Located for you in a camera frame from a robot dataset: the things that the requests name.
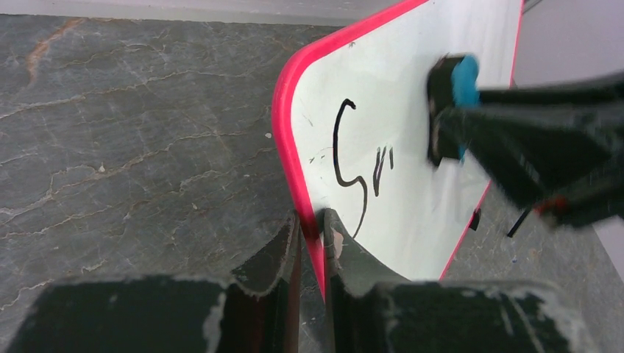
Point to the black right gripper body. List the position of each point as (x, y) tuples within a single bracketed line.
[(593, 198)]

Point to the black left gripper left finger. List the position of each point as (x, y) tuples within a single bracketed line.
[(254, 308)]

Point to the pink framed whiteboard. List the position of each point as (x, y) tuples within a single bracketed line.
[(350, 121)]

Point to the blue whiteboard eraser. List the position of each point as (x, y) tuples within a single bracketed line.
[(451, 83)]

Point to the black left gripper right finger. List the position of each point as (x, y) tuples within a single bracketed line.
[(371, 308)]

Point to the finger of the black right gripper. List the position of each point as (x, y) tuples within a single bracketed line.
[(533, 152), (598, 90)]

